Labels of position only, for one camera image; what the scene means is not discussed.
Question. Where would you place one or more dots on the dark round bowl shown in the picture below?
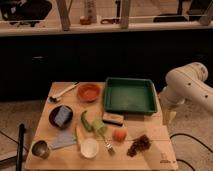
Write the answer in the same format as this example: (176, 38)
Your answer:
(54, 112)

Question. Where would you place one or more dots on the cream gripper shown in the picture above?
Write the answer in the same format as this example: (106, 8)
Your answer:
(169, 112)

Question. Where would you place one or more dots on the green handled fork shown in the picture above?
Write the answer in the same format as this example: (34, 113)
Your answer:
(100, 129)

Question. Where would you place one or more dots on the wooden frame post middle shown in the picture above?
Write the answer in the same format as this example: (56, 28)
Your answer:
(125, 11)

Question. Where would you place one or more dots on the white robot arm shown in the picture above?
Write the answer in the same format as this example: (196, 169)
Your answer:
(185, 83)

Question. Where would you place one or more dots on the wooden frame post left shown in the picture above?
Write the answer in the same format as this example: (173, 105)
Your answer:
(63, 13)

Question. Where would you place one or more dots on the green plastic tray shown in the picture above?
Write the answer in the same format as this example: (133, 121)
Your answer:
(129, 96)

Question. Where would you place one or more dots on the black office chair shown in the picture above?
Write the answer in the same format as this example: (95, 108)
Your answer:
(30, 12)

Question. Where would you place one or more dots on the white small cup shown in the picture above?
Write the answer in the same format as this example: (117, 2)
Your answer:
(89, 148)

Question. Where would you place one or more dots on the red apple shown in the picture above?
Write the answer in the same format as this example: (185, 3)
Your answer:
(119, 135)

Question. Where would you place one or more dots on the red bowl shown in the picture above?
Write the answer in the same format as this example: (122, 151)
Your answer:
(88, 92)

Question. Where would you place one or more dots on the brown dried cluster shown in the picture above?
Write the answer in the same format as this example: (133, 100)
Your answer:
(139, 144)

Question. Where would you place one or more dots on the yellow banana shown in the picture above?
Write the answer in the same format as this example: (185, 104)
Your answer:
(79, 135)

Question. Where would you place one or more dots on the metal cup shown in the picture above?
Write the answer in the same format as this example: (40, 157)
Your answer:
(41, 149)

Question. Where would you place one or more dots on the blue sponge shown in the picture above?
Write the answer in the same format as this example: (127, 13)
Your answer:
(62, 115)

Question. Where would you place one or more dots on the black pole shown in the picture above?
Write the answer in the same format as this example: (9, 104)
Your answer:
(20, 147)

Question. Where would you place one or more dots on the grey blue cloth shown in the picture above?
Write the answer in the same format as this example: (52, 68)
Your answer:
(63, 139)

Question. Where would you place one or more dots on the wooden frame post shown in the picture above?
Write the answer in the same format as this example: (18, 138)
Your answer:
(63, 13)
(125, 11)

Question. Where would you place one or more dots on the small red object on ledge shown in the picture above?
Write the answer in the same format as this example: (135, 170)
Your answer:
(84, 21)

